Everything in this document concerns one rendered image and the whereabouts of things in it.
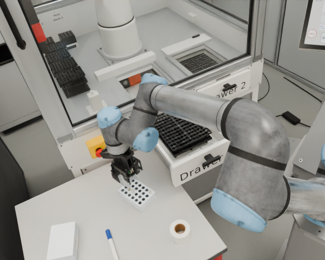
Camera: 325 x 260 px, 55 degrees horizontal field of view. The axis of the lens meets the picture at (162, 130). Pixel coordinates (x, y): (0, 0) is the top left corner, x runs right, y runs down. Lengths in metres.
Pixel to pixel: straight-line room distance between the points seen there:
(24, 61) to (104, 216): 0.61
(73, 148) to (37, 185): 1.26
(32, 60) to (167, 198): 0.68
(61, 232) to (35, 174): 1.48
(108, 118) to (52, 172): 1.70
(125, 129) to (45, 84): 0.36
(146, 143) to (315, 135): 0.62
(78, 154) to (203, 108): 0.76
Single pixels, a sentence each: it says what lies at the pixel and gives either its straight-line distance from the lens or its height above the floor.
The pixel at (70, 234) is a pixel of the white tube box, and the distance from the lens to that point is 1.18.
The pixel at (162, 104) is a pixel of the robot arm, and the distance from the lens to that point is 0.81.
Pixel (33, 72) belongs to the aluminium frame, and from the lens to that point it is 1.11.
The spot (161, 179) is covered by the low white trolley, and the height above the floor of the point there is 0.76.
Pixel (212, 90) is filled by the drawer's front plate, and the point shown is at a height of 0.91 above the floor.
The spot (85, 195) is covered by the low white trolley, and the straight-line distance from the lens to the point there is 1.32.
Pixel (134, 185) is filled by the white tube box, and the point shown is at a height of 0.80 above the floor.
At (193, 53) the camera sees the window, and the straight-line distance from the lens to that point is 1.34.
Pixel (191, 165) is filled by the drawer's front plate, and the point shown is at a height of 0.90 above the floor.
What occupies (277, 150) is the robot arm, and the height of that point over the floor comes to 1.33.
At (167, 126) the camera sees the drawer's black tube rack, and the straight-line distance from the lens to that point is 1.34.
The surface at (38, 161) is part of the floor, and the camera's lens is 2.73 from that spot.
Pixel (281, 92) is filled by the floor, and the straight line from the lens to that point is 3.00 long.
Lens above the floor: 1.76
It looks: 42 degrees down
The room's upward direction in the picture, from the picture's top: 10 degrees counter-clockwise
